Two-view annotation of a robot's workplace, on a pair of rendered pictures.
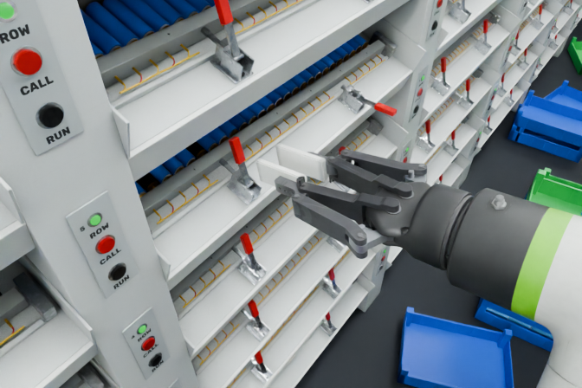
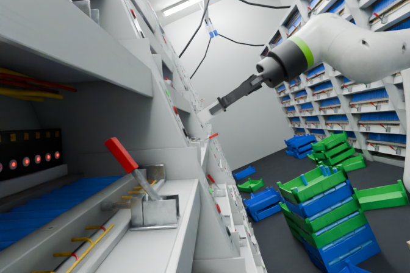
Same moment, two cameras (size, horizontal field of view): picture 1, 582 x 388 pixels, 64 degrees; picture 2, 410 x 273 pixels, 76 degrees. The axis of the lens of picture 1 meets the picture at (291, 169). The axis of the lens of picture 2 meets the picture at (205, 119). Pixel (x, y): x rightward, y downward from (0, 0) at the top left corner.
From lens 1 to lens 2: 58 cm
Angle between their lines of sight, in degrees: 55
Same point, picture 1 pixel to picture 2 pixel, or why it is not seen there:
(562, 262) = (299, 34)
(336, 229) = (245, 86)
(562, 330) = (318, 45)
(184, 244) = not seen: hidden behind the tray
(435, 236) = (271, 62)
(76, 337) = (187, 180)
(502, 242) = (284, 44)
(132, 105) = not seen: hidden behind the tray
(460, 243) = (277, 53)
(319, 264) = (244, 255)
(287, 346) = not seen: outside the picture
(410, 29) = (195, 127)
